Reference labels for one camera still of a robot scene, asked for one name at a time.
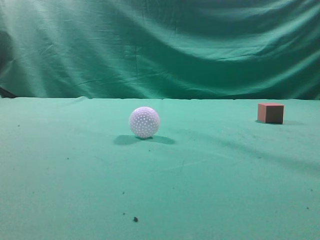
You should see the white dimpled ball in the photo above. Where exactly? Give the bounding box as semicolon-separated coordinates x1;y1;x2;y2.
129;106;161;139

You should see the red cube block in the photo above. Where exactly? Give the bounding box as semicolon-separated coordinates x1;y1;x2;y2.
257;103;285;124

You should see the green backdrop cloth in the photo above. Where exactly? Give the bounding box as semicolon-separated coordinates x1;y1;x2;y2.
0;0;320;100

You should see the green table cloth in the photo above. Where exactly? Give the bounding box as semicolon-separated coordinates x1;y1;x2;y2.
0;97;320;240

